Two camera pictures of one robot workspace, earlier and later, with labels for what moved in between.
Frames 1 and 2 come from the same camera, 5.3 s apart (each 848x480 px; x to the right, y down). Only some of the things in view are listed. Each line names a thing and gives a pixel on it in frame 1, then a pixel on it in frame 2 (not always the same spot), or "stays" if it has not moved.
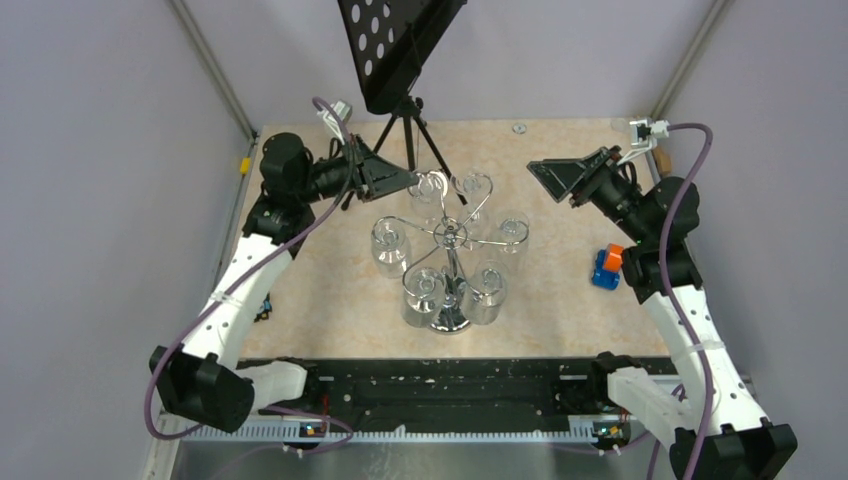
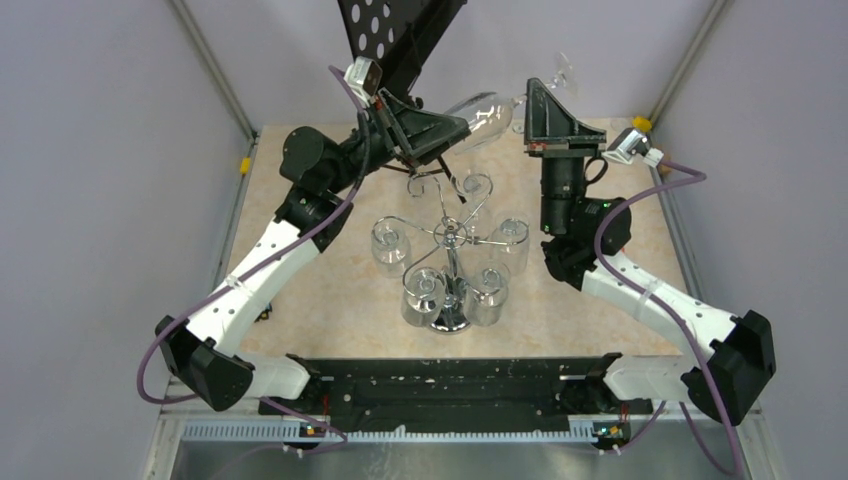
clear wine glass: [485, 292] stays
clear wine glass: [510, 241] stays
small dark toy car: [265, 309] stays
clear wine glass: [427, 197] -> [488, 115]
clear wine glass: [422, 294] stays
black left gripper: [376, 175] -> [422, 135]
